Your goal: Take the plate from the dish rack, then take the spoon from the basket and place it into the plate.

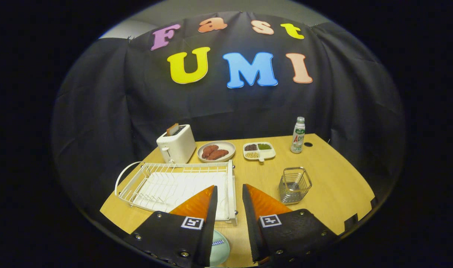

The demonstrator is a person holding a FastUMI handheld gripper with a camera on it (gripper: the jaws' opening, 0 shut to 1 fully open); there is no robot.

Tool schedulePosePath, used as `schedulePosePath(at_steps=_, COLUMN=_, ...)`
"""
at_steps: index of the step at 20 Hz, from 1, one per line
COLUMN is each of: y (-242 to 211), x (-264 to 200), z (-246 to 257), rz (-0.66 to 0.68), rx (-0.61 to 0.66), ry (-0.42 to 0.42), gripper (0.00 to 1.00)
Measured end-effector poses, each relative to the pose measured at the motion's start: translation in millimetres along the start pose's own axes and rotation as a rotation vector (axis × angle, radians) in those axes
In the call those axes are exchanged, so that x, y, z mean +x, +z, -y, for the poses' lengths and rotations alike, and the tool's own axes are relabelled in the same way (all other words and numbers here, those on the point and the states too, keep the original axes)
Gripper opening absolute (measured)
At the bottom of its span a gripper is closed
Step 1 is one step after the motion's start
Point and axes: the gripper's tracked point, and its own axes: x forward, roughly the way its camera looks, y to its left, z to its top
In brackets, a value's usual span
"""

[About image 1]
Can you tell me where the white divided dish with grains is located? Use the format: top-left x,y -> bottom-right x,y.
243,142 -> 276,163

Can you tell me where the pale green plate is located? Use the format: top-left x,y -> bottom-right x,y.
211,229 -> 231,267

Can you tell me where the reddish brown sausage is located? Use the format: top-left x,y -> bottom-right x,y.
206,149 -> 229,161
202,144 -> 219,159

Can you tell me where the black backdrop cloth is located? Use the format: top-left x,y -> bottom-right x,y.
51,11 -> 405,224

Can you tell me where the white wire dish rack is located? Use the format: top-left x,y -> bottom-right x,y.
115,159 -> 238,226

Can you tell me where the beige round plate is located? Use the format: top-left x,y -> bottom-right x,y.
197,141 -> 236,163

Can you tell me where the white toaster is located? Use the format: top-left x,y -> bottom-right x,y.
156,124 -> 196,164

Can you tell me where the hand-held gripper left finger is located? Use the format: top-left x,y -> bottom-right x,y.
124,185 -> 218,268

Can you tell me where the metal wire basket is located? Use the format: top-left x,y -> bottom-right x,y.
278,167 -> 312,205

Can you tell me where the white drip tray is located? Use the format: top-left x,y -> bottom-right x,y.
133,171 -> 229,220

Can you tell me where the white drink bottle green label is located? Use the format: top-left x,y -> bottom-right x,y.
290,117 -> 306,154

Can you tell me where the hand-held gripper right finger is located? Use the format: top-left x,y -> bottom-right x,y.
242,184 -> 338,263

